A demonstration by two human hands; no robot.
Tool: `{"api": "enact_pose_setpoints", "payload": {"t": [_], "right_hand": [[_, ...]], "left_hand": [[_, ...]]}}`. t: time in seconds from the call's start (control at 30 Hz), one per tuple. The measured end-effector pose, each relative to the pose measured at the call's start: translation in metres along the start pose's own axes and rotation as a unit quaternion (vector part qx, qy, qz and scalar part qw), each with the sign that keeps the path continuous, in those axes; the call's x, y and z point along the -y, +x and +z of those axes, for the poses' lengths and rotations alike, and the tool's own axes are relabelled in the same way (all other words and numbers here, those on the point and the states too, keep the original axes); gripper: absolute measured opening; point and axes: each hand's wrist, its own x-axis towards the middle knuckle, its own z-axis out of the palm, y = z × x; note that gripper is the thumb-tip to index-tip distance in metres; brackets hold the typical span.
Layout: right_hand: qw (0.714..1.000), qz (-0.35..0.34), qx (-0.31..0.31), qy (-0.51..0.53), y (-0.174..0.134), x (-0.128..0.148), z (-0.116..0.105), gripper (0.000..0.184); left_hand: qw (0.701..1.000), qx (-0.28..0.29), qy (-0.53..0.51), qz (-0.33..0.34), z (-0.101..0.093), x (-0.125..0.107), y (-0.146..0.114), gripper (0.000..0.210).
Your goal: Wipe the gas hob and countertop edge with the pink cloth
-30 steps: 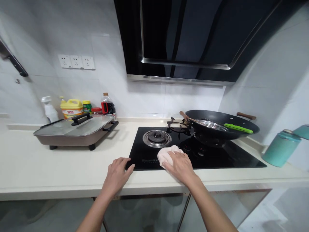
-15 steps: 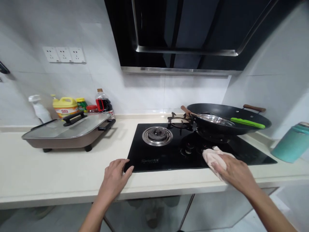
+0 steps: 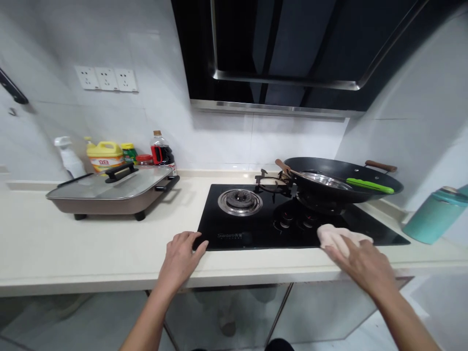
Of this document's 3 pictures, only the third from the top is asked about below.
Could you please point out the person's right hand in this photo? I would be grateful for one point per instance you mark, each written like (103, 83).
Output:
(365, 265)

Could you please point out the person's left hand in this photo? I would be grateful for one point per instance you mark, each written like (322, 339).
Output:
(180, 256)

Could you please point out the person's left thumb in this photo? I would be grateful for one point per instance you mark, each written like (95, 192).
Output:
(201, 249)

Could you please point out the person's right fingers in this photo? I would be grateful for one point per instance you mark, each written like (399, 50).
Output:
(340, 250)

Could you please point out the person's left index finger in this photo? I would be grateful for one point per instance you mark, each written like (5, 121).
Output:
(196, 238)

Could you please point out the person's left fingers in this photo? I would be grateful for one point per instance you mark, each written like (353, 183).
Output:
(179, 237)

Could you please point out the pale pink cleaning cloth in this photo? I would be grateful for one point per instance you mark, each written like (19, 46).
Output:
(331, 234)

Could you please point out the black stove knob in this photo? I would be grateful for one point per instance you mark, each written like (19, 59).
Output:
(287, 219)
(309, 219)

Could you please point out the black glass gas hob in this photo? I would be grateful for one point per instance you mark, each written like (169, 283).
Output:
(248, 230)

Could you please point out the round steel gas burner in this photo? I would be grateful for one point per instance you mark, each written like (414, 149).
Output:
(240, 202)

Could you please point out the glass door base cabinet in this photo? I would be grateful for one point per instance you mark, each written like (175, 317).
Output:
(310, 310)

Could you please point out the brown electric skillet glass lid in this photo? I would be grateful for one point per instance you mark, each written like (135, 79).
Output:
(109, 193)

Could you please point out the red lidded jar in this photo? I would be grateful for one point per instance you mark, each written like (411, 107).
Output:
(144, 159)

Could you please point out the dark soy sauce bottle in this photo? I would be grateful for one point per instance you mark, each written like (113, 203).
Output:
(161, 153)

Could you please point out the black iron pan support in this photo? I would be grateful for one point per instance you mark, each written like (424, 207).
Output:
(272, 184)

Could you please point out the teal cylindrical container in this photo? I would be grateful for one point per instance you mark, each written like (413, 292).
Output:
(431, 217)

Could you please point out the green lidded jar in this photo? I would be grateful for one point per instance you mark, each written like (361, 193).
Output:
(129, 153)

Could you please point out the yellow detergent bottle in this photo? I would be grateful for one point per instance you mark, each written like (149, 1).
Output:
(104, 157)

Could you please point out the white spray bottle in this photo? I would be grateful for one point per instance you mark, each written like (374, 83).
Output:
(71, 161)

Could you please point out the black glass range hood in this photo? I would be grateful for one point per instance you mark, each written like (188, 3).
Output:
(300, 47)

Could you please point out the white wall socket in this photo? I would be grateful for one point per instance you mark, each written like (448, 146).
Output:
(126, 80)
(87, 77)
(106, 78)

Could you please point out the small metal wall hook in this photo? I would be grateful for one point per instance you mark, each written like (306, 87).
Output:
(12, 112)

